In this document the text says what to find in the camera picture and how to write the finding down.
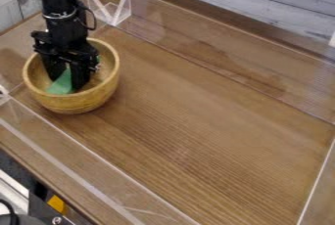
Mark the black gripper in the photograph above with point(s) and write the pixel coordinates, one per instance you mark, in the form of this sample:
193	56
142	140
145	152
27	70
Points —
63	47

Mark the green rectangular block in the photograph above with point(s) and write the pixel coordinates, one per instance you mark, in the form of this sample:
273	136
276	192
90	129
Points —
62	85

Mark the brown wooden bowl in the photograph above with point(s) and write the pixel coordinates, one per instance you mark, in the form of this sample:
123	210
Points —
92	95

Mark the black device with yellow label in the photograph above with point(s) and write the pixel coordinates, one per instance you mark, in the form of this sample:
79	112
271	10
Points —
44	212

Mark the clear acrylic left corner bracket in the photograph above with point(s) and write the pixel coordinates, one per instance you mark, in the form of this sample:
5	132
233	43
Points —
4	95

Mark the clear acrylic corner bracket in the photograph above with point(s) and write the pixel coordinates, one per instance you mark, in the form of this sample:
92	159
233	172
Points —
4	95
110	13

